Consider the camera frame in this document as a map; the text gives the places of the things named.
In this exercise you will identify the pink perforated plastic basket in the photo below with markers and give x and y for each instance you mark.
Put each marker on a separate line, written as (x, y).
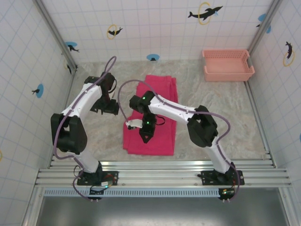
(227, 64)

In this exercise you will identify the blue circle wall sticker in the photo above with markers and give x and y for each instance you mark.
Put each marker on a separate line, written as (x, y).
(263, 20)

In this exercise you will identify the aluminium frame post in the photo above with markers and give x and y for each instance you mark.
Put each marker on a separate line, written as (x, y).
(264, 26)
(55, 33)

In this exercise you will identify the blue circle fin sticker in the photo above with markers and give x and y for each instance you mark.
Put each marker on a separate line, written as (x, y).
(152, 57)

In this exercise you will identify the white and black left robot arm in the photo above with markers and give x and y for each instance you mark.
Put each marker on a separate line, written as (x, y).
(70, 136)

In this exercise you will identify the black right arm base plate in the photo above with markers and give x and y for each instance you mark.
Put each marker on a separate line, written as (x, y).
(207, 177)

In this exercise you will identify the shark blue circle sticker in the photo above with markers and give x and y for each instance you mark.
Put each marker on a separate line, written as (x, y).
(72, 46)
(38, 91)

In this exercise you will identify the pink towel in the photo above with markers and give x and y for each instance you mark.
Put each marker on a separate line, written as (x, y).
(162, 141)

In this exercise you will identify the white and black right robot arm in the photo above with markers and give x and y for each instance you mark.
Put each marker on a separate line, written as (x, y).
(202, 129)

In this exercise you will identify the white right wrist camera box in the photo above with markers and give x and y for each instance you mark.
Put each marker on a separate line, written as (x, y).
(134, 124)

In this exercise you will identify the aluminium mounting rail beam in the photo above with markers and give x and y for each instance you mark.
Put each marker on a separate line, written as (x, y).
(160, 173)

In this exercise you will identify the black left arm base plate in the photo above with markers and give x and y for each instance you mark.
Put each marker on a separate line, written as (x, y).
(113, 176)

